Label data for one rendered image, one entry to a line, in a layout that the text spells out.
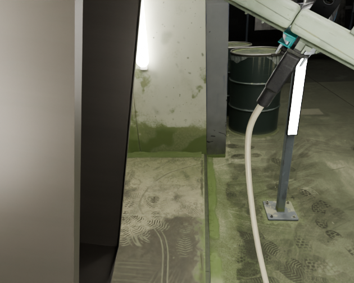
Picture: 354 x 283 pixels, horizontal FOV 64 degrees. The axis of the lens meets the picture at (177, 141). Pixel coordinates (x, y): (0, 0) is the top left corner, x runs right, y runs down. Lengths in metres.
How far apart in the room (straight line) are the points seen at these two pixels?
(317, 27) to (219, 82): 1.96
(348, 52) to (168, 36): 1.97
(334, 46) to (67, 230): 0.53
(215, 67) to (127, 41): 1.66
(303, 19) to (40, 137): 0.48
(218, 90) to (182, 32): 0.57
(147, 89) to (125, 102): 1.65
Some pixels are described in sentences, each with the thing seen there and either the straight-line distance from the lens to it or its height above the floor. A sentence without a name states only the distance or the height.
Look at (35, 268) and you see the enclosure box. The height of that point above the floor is 1.02.
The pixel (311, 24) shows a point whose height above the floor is 1.29.
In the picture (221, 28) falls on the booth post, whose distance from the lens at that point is 2.45.
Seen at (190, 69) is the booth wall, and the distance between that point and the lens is 2.49.
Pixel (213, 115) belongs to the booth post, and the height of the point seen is 0.43.
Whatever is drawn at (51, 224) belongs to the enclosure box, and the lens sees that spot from 0.40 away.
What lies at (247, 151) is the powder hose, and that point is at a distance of 0.76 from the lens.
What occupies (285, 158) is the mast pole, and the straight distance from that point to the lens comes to 1.92.
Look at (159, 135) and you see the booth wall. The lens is 2.71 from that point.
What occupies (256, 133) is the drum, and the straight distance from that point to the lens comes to 3.24.
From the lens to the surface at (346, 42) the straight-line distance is 0.61.
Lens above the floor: 1.33
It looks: 25 degrees down
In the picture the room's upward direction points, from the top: 3 degrees counter-clockwise
